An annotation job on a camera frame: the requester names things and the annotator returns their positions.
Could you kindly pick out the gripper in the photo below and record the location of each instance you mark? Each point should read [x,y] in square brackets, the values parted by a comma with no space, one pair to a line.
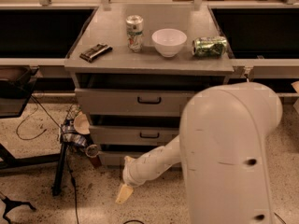
[130,175]

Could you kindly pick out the grey bottom drawer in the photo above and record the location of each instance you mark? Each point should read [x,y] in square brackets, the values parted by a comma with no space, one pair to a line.
[115,159]

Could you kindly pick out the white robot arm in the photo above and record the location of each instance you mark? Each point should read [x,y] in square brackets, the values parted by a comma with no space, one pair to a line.
[220,147]

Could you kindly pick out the grey top drawer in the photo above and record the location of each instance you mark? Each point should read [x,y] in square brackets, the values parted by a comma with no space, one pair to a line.
[133,103]

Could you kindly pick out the grey drawer cabinet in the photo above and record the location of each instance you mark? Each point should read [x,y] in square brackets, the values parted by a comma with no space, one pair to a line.
[146,70]

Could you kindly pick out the clear plastic cup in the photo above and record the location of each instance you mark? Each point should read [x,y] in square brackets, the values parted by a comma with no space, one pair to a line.
[92,152]

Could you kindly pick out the crumpled chip bag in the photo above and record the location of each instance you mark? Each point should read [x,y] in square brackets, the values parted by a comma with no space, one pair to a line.
[68,132]

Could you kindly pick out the white bowl on floor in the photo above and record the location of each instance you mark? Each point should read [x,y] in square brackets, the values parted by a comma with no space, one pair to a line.
[81,124]

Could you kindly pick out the black tripod leg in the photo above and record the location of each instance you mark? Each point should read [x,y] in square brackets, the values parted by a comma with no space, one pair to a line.
[10,205]

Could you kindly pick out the black stand with tray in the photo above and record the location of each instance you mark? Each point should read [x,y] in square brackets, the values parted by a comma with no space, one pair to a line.
[16,88]

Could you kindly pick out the green soda can lying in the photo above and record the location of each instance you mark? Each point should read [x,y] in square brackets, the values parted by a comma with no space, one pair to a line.
[209,46]

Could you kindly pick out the upright white soda can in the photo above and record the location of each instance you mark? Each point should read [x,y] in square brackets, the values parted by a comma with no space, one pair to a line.
[134,31]

